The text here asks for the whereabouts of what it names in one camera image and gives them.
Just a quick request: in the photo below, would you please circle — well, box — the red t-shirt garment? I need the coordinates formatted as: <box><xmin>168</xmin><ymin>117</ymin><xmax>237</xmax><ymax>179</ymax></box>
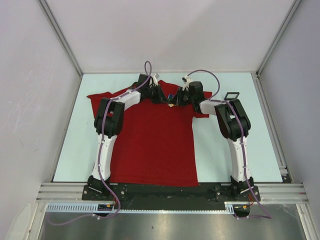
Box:
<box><xmin>86</xmin><ymin>80</ymin><xmax>213</xmax><ymax>188</ymax></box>

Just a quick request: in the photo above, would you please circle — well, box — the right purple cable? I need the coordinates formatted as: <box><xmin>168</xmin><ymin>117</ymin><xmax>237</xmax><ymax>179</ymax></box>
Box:
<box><xmin>186</xmin><ymin>69</ymin><xmax>273</xmax><ymax>220</ymax></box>

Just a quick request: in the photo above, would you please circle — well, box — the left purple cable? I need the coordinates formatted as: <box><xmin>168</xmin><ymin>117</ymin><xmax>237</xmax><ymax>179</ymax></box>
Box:
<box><xmin>46</xmin><ymin>61</ymin><xmax>160</xmax><ymax>226</ymax></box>

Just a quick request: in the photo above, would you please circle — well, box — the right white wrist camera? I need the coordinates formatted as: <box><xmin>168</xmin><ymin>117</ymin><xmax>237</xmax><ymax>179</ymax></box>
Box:
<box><xmin>182</xmin><ymin>75</ymin><xmax>193</xmax><ymax>91</ymax></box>

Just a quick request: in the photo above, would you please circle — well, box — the black open small box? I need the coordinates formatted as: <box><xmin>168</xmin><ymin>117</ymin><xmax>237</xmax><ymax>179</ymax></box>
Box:
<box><xmin>224</xmin><ymin>91</ymin><xmax>240</xmax><ymax>101</ymax></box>

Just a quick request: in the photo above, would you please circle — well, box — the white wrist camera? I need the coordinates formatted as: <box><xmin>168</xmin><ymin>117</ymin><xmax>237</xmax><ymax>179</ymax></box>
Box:
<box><xmin>182</xmin><ymin>75</ymin><xmax>193</xmax><ymax>91</ymax></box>
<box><xmin>150</xmin><ymin>73</ymin><xmax>160</xmax><ymax>86</ymax></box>

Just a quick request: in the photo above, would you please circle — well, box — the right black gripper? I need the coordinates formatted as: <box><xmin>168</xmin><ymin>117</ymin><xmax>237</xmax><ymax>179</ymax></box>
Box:
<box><xmin>169</xmin><ymin>87</ymin><xmax>195</xmax><ymax>107</ymax></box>

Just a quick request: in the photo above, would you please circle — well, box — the purple cable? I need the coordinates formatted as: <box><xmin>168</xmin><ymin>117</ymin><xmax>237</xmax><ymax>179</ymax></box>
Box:
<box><xmin>186</xmin><ymin>69</ymin><xmax>273</xmax><ymax>220</ymax></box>
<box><xmin>46</xmin><ymin>61</ymin><xmax>160</xmax><ymax>226</ymax></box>

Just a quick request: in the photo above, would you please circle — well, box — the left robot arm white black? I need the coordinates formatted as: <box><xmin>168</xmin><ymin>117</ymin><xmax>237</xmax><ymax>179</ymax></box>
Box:
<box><xmin>87</xmin><ymin>73</ymin><xmax>167</xmax><ymax>200</ymax></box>

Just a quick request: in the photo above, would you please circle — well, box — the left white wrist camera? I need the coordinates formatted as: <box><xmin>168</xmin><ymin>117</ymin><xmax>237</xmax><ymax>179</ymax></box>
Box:
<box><xmin>150</xmin><ymin>73</ymin><xmax>160</xmax><ymax>86</ymax></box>

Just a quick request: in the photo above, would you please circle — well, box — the slotted cable duct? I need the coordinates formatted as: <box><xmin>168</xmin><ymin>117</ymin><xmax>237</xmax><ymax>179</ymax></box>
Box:
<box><xmin>45</xmin><ymin>202</ymin><xmax>235</xmax><ymax>215</ymax></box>

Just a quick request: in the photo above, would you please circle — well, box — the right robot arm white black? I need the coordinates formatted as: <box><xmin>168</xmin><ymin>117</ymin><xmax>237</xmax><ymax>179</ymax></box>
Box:
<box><xmin>169</xmin><ymin>81</ymin><xmax>254</xmax><ymax>201</ymax></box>

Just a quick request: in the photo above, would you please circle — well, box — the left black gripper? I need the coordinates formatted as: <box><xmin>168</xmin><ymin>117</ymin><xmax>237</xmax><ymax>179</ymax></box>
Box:
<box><xmin>145</xmin><ymin>84</ymin><xmax>169</xmax><ymax>105</ymax></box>

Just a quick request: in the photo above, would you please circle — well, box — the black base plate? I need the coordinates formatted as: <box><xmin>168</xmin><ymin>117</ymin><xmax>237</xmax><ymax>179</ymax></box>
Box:
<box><xmin>81</xmin><ymin>179</ymin><xmax>261</xmax><ymax>202</ymax></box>

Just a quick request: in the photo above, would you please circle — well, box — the aluminium front rail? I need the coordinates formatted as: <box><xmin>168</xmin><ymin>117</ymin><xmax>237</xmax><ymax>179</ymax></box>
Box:
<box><xmin>36</xmin><ymin>182</ymin><xmax>309</xmax><ymax>204</ymax></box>

